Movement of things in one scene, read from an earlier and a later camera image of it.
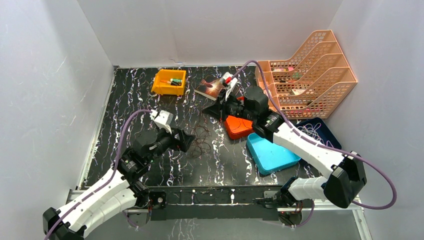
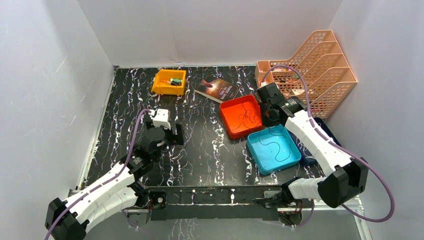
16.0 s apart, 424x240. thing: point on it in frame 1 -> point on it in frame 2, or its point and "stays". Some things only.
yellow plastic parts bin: x=169 y=82 stays
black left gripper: x=177 y=139 -> x=178 y=133
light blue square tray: x=267 y=156 stays
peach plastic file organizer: x=312 y=83 stays
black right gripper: x=219 y=109 -> x=265 y=122
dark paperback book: x=210 y=87 stays
